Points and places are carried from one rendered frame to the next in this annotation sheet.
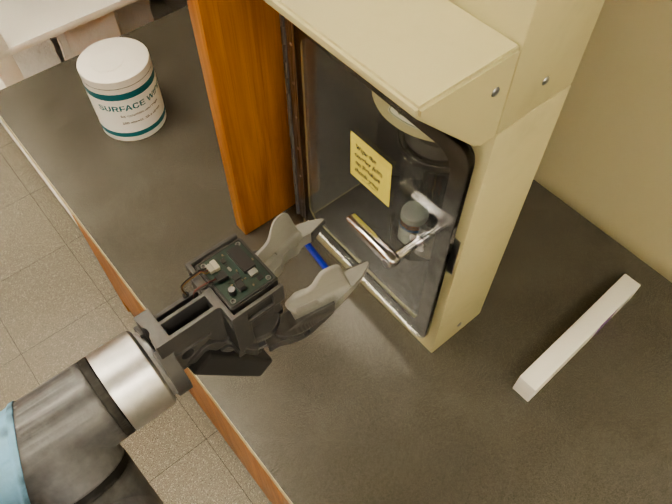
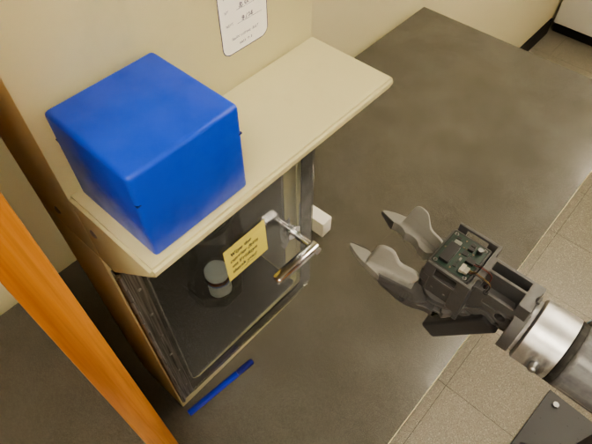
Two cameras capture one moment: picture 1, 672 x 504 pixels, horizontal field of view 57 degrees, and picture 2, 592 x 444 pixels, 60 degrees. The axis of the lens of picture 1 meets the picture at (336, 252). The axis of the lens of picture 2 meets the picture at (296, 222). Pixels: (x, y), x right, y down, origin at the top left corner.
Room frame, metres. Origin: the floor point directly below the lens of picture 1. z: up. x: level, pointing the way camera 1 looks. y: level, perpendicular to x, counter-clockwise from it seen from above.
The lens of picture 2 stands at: (0.50, 0.36, 1.84)
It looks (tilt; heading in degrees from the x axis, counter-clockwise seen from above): 53 degrees down; 262
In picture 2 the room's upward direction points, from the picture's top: straight up
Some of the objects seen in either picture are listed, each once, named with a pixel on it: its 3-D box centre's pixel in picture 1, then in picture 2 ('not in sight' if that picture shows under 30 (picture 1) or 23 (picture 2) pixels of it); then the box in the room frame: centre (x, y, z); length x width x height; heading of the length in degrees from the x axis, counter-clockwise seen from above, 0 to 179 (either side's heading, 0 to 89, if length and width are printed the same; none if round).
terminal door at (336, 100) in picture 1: (364, 192); (241, 277); (0.52, -0.04, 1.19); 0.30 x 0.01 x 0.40; 38
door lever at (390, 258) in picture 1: (383, 234); (290, 255); (0.45, -0.06, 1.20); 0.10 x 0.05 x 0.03; 38
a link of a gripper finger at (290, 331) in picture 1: (287, 316); not in sight; (0.27, 0.04, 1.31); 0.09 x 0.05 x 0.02; 115
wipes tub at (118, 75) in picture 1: (124, 90); not in sight; (0.92, 0.41, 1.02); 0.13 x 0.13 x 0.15
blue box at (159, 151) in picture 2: not in sight; (154, 151); (0.57, 0.06, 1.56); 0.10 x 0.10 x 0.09; 40
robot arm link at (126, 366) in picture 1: (134, 374); (540, 337); (0.21, 0.17, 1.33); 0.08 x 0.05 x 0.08; 40
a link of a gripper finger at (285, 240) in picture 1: (284, 234); (383, 258); (0.35, 0.05, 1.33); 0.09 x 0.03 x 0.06; 145
